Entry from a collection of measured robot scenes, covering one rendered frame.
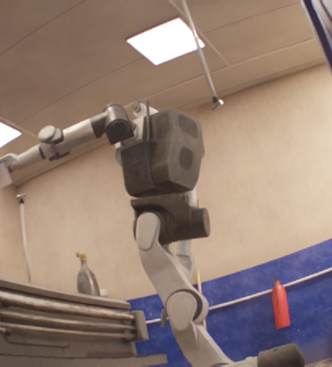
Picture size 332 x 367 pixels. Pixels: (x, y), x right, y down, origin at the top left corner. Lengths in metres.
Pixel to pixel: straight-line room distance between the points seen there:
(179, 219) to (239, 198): 3.56
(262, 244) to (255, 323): 0.88
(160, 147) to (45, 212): 5.04
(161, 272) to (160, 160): 0.41
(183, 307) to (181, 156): 0.58
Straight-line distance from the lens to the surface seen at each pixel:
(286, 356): 1.73
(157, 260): 1.85
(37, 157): 1.95
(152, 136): 1.95
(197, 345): 1.78
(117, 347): 2.67
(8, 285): 2.06
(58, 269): 6.52
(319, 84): 5.63
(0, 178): 2.00
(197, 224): 1.85
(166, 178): 1.87
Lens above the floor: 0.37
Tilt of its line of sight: 22 degrees up
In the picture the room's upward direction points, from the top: 10 degrees counter-clockwise
